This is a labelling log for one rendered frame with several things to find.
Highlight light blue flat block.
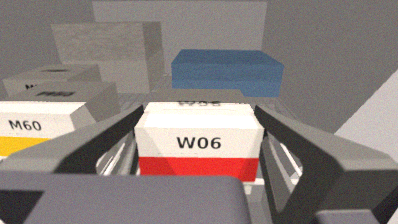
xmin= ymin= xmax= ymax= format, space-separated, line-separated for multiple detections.
xmin=171 ymin=49 xmax=284 ymax=82
xmin=172 ymin=80 xmax=281 ymax=97

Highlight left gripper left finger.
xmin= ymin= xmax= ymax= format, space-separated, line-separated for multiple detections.
xmin=0 ymin=104 xmax=144 ymax=174

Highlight white wire shelf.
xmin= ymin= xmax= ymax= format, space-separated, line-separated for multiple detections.
xmin=97 ymin=73 xmax=302 ymax=186

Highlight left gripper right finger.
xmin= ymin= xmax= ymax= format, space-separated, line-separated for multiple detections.
xmin=254 ymin=104 xmax=398 ymax=224

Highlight white cardboard box labelled w06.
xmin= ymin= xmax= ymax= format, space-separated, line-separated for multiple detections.
xmin=134 ymin=88 xmax=264 ymax=194

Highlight white cardboard cryo box m60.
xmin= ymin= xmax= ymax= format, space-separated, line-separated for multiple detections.
xmin=0 ymin=81 xmax=121 ymax=161

